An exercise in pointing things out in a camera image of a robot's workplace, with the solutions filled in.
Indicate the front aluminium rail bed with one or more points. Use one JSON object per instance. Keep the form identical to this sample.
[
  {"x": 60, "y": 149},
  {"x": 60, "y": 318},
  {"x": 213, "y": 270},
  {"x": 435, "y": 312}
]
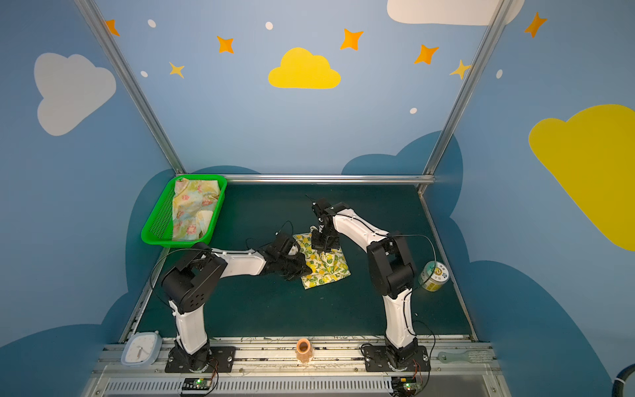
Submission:
[{"x": 267, "y": 366}]

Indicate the right side frame rail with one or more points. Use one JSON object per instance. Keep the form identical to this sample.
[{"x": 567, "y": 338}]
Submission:
[{"x": 421, "y": 190}]

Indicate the pink floral skirt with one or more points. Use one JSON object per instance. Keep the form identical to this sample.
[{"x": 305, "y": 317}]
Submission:
[{"x": 193, "y": 207}]

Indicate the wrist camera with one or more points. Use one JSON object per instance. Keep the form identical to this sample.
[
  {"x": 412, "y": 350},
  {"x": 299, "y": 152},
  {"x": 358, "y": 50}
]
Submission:
[
  {"x": 285, "y": 245},
  {"x": 322, "y": 210}
]

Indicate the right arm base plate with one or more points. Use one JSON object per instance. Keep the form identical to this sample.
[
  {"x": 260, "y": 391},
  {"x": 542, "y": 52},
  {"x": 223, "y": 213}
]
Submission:
[{"x": 376, "y": 359}]

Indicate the left aluminium frame post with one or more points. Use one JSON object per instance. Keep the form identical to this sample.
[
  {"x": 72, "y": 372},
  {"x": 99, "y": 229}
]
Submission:
[{"x": 94, "y": 19}]

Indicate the orange ribbed cup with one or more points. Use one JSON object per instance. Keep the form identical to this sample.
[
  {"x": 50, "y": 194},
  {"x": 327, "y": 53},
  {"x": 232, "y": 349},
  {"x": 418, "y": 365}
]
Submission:
[{"x": 304, "y": 351}]

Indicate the right controller board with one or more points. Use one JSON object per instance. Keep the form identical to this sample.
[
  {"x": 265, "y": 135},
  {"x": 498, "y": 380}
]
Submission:
[{"x": 404, "y": 387}]

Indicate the green plastic basket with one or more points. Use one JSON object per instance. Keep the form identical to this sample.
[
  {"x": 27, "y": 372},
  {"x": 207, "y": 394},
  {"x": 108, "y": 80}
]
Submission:
[{"x": 159, "y": 226}]

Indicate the right aluminium frame post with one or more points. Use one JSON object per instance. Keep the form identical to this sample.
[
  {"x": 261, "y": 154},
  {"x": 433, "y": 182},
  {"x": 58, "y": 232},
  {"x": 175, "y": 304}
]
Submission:
[{"x": 484, "y": 52}]

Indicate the lemon print skirt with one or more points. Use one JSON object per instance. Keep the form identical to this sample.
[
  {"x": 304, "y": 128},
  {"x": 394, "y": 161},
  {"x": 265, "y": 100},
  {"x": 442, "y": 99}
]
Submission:
[{"x": 326, "y": 266}]

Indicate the controller board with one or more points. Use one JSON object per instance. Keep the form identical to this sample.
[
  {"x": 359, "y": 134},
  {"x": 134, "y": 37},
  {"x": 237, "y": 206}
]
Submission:
[
  {"x": 404, "y": 387},
  {"x": 199, "y": 386}
]

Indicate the round green white tin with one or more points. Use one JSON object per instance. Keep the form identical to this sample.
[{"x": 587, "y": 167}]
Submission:
[{"x": 434, "y": 276}]

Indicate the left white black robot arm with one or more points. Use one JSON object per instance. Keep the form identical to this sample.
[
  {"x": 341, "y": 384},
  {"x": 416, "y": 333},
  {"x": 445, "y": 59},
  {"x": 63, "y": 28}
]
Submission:
[{"x": 191, "y": 281}]

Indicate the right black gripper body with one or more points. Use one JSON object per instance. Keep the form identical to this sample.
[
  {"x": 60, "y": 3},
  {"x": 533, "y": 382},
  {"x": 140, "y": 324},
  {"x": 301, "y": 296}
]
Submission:
[{"x": 322, "y": 238}]

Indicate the left controller board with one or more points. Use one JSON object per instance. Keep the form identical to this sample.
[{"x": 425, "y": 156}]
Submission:
[{"x": 199, "y": 386}]

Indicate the rear aluminium frame rail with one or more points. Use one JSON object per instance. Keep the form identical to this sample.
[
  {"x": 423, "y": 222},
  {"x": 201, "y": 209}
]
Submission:
[{"x": 331, "y": 179}]

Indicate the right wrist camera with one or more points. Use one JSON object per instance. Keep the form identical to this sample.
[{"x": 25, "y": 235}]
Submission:
[{"x": 322, "y": 210}]

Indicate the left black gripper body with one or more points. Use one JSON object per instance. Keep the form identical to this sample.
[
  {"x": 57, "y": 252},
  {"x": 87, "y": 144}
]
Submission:
[{"x": 293, "y": 263}]

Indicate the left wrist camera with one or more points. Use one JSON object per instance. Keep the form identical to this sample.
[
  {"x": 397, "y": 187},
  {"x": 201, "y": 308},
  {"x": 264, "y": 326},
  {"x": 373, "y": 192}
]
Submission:
[{"x": 285, "y": 245}]

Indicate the white square clock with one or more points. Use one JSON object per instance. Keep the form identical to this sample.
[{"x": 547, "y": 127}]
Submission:
[{"x": 142, "y": 349}]

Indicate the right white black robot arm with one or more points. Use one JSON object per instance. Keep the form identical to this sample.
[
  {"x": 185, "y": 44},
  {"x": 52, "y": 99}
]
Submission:
[{"x": 390, "y": 264}]

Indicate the aluminium frame post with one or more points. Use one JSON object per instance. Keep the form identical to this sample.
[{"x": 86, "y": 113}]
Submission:
[
  {"x": 94, "y": 19},
  {"x": 484, "y": 52}
]

